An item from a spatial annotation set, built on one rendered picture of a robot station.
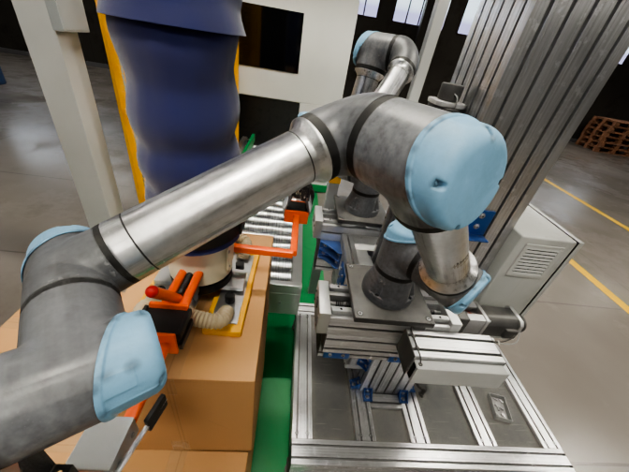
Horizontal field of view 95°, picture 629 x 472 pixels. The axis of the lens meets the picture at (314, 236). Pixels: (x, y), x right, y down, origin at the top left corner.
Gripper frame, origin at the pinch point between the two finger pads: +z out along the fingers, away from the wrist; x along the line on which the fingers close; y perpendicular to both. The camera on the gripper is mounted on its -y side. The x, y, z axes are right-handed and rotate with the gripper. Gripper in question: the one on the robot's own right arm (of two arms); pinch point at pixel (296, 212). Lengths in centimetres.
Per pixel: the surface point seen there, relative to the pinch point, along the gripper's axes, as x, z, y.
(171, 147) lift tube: -26, -33, 40
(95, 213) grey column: -130, 62, -76
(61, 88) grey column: -128, -14, -75
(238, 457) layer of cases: -9, 54, 59
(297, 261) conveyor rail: 5, 48, -30
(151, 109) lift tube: -29, -39, 40
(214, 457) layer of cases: -16, 54, 59
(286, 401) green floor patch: 8, 107, 15
